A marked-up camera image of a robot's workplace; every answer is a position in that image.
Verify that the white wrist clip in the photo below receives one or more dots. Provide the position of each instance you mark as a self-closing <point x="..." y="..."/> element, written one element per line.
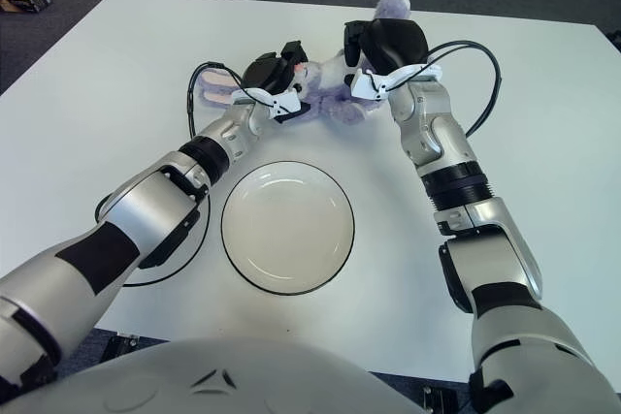
<point x="288" y="103"/>
<point x="364" y="86"/>

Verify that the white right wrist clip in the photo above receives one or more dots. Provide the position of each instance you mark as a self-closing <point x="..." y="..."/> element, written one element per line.
<point x="364" y="86"/>

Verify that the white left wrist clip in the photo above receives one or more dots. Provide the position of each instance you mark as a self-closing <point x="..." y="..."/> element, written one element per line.
<point x="288" y="103"/>

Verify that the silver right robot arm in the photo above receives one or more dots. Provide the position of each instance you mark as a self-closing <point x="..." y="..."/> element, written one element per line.
<point x="436" y="133"/>

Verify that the black table frame bracket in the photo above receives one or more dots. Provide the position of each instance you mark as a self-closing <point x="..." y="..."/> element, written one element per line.
<point x="116" y="346"/>
<point x="436" y="402"/>

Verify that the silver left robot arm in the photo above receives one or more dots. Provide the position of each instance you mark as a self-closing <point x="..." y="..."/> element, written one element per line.
<point x="145" y="200"/>

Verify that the white plate with black rim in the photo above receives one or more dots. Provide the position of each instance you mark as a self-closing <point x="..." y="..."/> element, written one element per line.
<point x="288" y="230"/>

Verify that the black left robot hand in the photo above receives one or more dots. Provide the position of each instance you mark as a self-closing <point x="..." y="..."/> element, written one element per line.
<point x="269" y="74"/>

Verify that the purple plush bunny doll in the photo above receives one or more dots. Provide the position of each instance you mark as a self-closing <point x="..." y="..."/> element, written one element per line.
<point x="339" y="108"/>

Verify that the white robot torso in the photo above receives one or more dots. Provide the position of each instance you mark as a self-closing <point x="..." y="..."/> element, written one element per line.
<point x="218" y="375"/>

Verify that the black floor object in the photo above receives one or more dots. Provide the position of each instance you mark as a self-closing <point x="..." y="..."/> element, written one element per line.
<point x="615" y="41"/>

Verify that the black cardboard box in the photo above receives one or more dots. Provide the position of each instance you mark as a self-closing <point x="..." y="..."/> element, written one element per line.
<point x="24" y="1"/>

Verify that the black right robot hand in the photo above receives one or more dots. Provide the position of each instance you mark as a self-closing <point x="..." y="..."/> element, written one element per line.
<point x="393" y="45"/>

